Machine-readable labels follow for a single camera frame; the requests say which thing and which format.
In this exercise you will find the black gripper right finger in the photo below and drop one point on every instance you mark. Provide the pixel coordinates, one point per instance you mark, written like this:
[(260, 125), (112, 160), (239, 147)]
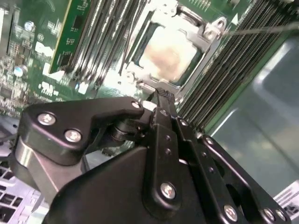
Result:
[(198, 144)]

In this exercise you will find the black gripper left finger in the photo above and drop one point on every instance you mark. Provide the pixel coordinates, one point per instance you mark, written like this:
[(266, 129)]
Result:
[(70, 121)]

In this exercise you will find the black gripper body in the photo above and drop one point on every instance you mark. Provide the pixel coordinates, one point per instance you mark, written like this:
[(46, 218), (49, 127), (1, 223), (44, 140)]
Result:
[(105, 193)]

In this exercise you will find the silver CPU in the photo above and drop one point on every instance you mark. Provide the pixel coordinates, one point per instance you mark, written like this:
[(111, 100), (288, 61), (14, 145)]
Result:
[(168, 53)]

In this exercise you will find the metal locking lever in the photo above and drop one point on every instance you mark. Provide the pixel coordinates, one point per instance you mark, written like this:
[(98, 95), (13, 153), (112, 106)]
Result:
[(257, 30), (127, 44)]

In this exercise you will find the metal socket cover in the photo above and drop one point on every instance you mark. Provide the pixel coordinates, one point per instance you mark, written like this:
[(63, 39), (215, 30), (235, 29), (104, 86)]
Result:
[(198, 38)]

